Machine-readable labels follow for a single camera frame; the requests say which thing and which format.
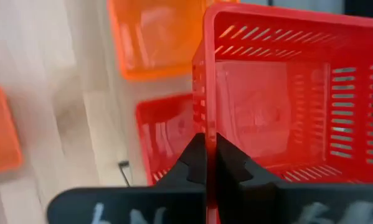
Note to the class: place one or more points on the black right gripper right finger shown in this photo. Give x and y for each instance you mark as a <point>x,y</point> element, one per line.
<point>267,202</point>

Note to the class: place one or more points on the red slatted plastic basket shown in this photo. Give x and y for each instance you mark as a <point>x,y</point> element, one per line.
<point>161,130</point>
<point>251,109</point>

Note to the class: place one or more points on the orange slatted plastic basket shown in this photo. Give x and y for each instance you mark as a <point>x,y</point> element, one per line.
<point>155,37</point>
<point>2,130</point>

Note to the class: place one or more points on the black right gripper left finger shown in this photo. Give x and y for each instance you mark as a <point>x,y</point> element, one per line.
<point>161,202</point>

